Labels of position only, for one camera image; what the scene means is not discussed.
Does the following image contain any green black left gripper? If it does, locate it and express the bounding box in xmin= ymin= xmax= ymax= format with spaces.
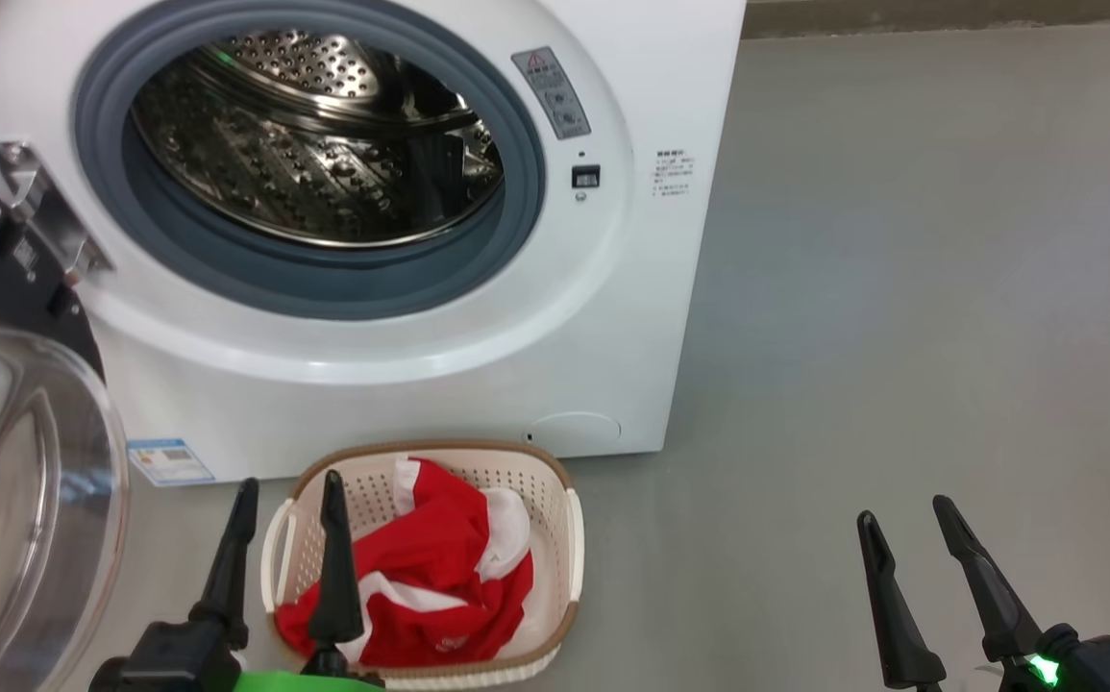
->
xmin=88 ymin=469 xmax=387 ymax=692

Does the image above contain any red and white garment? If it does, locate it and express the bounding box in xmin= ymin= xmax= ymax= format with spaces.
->
xmin=276 ymin=457 xmax=536 ymax=669

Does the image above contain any cream basket with brown rim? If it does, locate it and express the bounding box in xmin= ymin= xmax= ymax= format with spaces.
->
xmin=260 ymin=440 xmax=584 ymax=691

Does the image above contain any white front-load washing machine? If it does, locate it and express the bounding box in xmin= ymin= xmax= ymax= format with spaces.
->
xmin=0 ymin=0 xmax=748 ymax=482

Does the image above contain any metal door hinge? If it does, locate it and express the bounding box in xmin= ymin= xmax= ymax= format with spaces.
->
xmin=0 ymin=141 xmax=113 ymax=284

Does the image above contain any blue energy label sticker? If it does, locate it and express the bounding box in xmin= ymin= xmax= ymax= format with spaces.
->
xmin=127 ymin=438 xmax=216 ymax=487

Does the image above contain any round white filter cover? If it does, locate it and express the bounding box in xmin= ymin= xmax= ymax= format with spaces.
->
xmin=526 ymin=411 xmax=623 ymax=458

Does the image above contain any perforated stainless steel drum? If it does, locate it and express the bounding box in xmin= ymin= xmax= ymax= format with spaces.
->
xmin=130 ymin=27 xmax=506 ymax=249

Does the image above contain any small printed text label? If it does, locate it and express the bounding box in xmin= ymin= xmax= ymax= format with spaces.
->
xmin=653 ymin=149 xmax=698 ymax=198

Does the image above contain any grey warning sticker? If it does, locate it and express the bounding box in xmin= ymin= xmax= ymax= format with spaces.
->
xmin=511 ymin=46 xmax=592 ymax=141

